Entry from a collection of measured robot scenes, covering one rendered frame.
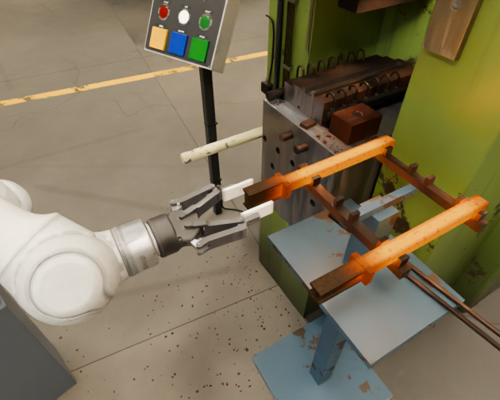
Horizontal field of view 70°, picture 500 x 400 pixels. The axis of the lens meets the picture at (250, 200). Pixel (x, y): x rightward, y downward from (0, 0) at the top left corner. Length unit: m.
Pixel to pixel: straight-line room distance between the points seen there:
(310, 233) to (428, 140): 0.40
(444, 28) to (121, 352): 1.59
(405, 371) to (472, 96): 1.14
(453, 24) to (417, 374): 1.30
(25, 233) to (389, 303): 0.75
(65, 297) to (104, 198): 1.95
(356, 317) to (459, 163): 0.46
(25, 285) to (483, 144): 0.92
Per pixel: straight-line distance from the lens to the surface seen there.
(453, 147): 1.04
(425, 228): 0.72
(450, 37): 0.97
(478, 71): 0.97
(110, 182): 2.47
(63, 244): 0.44
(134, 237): 0.63
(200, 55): 1.40
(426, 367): 1.78
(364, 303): 0.91
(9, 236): 0.50
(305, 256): 0.96
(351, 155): 0.84
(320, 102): 1.12
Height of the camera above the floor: 1.52
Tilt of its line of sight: 44 degrees down
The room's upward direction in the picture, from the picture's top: straight up
